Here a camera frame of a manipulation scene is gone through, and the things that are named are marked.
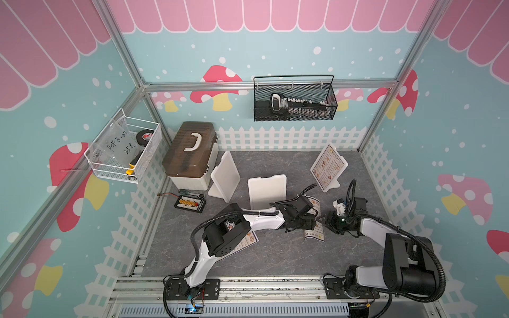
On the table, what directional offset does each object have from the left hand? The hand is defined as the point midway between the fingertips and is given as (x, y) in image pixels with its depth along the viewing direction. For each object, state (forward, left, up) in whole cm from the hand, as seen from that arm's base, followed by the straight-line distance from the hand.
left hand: (310, 226), depth 89 cm
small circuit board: (-31, +48, -4) cm, 57 cm away
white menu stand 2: (+16, +38, +15) cm, 44 cm away
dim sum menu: (-3, -2, 0) cm, 4 cm away
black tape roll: (+24, +71, +31) cm, 81 cm away
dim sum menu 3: (+27, -10, +10) cm, 31 cm away
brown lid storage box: (+34, +59, +10) cm, 69 cm away
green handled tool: (+18, +62, -2) cm, 65 cm away
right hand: (+3, -5, 0) cm, 6 cm away
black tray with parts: (+11, +57, -1) cm, 58 cm away
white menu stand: (+10, +21, +13) cm, 27 cm away
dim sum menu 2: (-5, +27, -2) cm, 27 cm away
